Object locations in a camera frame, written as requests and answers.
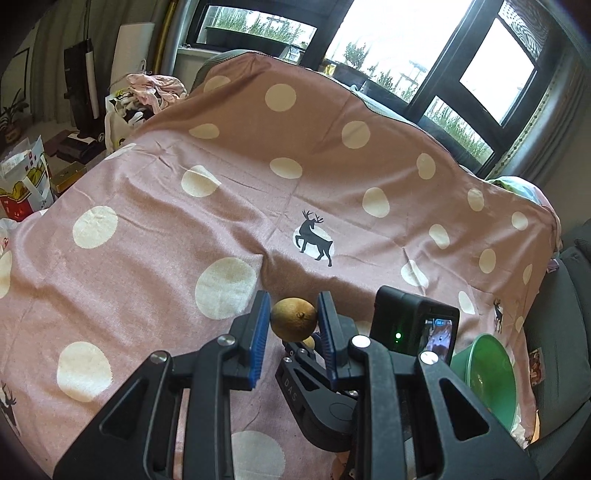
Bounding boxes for light blue cloth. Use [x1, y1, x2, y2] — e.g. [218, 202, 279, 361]
[492, 175, 551, 209]

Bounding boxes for upright vacuum cleaner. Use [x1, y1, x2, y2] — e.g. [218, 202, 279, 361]
[62, 39, 105, 141]

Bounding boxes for long dark planter box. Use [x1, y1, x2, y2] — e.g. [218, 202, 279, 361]
[204, 25, 280, 52]

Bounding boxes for green plastic bowl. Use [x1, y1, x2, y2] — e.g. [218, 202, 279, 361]
[450, 333, 518, 432]

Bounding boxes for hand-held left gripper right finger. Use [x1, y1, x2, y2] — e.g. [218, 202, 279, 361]
[316, 291, 541, 480]

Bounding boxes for red white shopping bag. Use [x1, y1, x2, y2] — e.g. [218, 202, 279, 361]
[0, 135, 56, 221]

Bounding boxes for grey chair back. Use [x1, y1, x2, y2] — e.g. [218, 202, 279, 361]
[191, 48, 250, 94]

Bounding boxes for pink polka dot blanket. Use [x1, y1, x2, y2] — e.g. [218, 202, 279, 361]
[0, 51, 561, 480]

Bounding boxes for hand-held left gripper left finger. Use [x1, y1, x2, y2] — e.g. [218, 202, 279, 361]
[53, 291, 273, 480]

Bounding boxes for grey curtain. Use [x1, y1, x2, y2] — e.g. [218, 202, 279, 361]
[32, 0, 204, 121]
[480, 60, 591, 197]

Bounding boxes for colourful printed packet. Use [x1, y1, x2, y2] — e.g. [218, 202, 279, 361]
[529, 348, 549, 387]

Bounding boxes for potted plant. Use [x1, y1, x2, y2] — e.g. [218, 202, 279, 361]
[0, 88, 31, 144]

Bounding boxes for brown cardboard box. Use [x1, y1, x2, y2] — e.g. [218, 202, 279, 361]
[50, 162, 88, 192]

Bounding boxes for black framed window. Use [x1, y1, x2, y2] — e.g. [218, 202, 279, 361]
[185, 0, 568, 171]

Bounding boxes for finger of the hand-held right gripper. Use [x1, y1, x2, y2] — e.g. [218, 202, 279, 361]
[283, 342, 334, 393]

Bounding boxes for white board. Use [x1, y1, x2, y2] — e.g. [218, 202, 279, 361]
[111, 22, 153, 86]

